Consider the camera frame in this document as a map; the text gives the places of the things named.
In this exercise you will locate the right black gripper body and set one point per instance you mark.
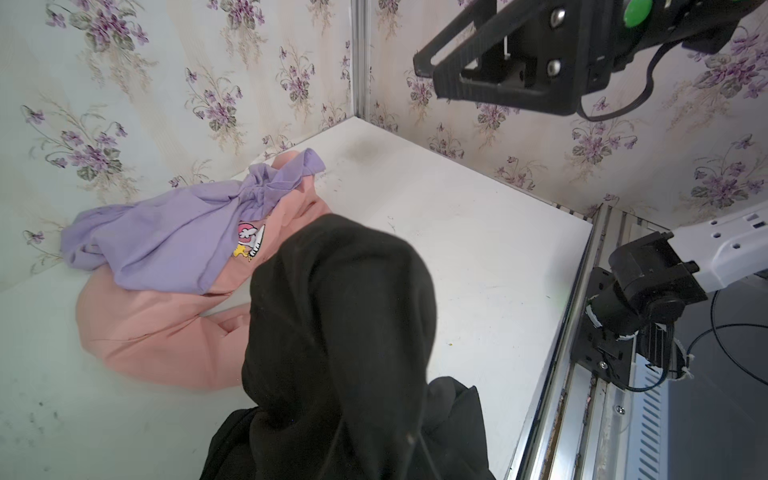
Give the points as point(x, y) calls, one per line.
point(609, 34)

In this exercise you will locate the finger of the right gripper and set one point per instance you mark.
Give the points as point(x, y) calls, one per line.
point(520, 56)

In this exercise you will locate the black cloth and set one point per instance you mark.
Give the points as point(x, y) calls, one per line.
point(343, 320)

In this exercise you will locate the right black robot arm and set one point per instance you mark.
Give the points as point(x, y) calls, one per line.
point(662, 273)

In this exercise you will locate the purple cloth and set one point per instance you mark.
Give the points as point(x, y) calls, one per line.
point(180, 241)

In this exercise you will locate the pink cloth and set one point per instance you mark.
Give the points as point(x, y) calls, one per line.
point(181, 339)

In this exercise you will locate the white ventilation grille strip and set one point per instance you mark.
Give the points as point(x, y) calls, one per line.
point(648, 435)

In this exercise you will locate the aluminium enclosure frame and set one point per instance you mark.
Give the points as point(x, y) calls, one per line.
point(359, 52)

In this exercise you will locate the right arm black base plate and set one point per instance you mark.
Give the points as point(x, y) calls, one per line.
point(616, 344)

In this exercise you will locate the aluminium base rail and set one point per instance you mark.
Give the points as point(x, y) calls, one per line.
point(561, 430)

